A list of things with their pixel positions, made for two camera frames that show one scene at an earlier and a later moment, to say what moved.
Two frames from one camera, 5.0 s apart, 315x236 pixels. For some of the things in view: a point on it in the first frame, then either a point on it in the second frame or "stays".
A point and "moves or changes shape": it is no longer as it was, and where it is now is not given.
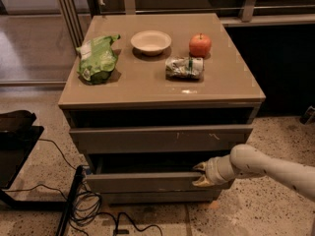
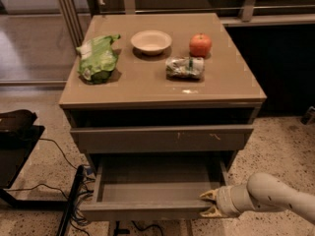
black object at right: (309, 117) stays
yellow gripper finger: (202, 181) to (213, 211)
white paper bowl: (151, 42) stays
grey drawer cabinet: (149, 95) stays
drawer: (129, 181) moves or changes shape
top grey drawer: (209, 139) stays
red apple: (200, 45) stays
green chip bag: (97, 58) stays
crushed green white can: (184, 68) stays
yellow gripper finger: (202, 165) to (213, 194)
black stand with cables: (18, 137) stays
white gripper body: (212, 172) to (223, 201)
